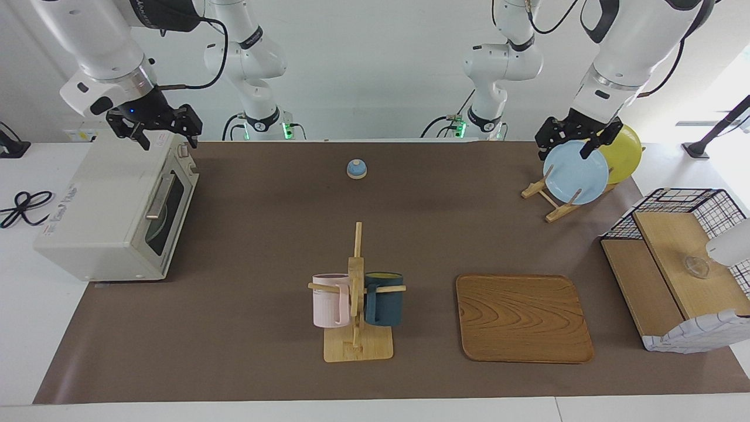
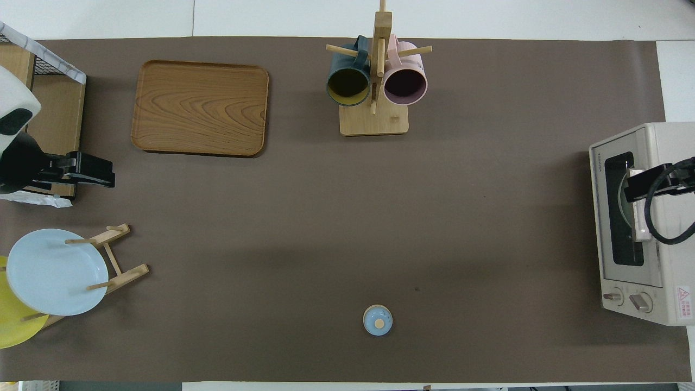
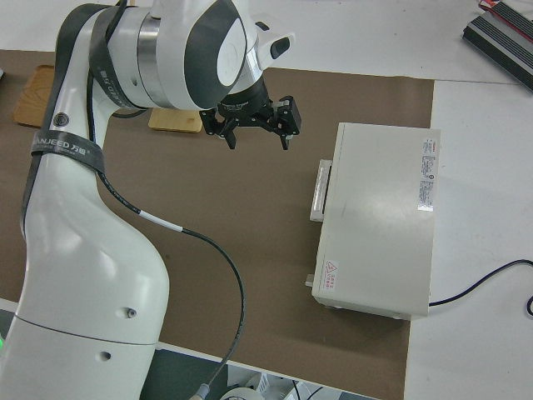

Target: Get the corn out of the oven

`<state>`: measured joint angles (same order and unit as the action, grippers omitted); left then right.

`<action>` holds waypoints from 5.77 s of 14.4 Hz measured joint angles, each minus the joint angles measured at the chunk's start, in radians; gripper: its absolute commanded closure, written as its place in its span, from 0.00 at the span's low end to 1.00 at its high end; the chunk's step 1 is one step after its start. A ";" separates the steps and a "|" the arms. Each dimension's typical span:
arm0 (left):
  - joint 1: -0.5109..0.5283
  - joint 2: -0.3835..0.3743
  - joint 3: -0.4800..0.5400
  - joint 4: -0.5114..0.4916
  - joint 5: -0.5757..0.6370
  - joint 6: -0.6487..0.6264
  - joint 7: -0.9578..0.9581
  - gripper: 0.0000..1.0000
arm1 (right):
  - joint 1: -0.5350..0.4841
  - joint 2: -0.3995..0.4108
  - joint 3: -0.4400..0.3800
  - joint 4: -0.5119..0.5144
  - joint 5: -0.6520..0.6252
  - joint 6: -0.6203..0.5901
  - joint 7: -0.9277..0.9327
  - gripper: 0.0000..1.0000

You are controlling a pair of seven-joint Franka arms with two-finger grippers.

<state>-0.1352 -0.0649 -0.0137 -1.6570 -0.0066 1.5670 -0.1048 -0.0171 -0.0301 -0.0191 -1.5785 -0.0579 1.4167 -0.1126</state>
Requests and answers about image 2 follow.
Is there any glass toaster oven door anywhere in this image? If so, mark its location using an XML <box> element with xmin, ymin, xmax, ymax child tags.
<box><xmin>589</xmin><ymin>126</ymin><xmax>664</xmax><ymax>288</ymax></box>

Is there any beige toaster oven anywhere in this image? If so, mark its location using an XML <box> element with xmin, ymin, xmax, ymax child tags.
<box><xmin>589</xmin><ymin>122</ymin><xmax>695</xmax><ymax>326</ymax></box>

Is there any dark teal mug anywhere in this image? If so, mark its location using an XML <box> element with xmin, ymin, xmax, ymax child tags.
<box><xmin>326</xmin><ymin>35</ymin><xmax>372</xmax><ymax>108</ymax></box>

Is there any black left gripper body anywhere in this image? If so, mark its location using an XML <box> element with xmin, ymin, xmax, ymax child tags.
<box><xmin>24</xmin><ymin>151</ymin><xmax>116</xmax><ymax>190</ymax></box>

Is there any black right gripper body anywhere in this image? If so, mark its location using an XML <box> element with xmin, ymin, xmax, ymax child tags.
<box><xmin>623</xmin><ymin>157</ymin><xmax>695</xmax><ymax>203</ymax></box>

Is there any wooden step shelf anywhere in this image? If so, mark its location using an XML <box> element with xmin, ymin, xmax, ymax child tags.
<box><xmin>0</xmin><ymin>43</ymin><xmax>86</xmax><ymax>197</ymax></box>

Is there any yellow plate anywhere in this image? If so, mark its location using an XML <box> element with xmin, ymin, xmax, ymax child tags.
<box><xmin>0</xmin><ymin>255</ymin><xmax>49</xmax><ymax>349</ymax></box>

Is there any wooden mug tree stand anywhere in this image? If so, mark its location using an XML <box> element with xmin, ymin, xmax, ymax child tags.
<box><xmin>326</xmin><ymin>0</ymin><xmax>433</xmax><ymax>136</ymax></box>

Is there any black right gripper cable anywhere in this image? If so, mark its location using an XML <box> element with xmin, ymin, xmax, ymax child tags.
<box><xmin>645</xmin><ymin>162</ymin><xmax>695</xmax><ymax>245</ymax></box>

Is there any large brown table mat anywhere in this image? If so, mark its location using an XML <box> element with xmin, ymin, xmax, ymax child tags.
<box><xmin>0</xmin><ymin>37</ymin><xmax>693</xmax><ymax>383</ymax></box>

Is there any wooden shelf box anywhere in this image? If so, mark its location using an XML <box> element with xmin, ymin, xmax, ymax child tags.
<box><xmin>0</xmin><ymin>22</ymin><xmax>87</xmax><ymax>209</ymax></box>

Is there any light blue plate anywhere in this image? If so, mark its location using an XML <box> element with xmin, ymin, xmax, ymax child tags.
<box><xmin>5</xmin><ymin>228</ymin><xmax>109</xmax><ymax>317</ymax></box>

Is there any pink mug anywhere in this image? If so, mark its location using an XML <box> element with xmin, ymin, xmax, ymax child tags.
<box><xmin>383</xmin><ymin>34</ymin><xmax>429</xmax><ymax>106</ymax></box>

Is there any rectangular wooden serving tray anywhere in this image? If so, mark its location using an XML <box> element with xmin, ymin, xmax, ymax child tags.
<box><xmin>131</xmin><ymin>60</ymin><xmax>270</xmax><ymax>158</ymax></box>

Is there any wooden plate rack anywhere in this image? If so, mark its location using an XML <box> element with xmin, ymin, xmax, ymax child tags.
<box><xmin>22</xmin><ymin>223</ymin><xmax>150</xmax><ymax>329</ymax></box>

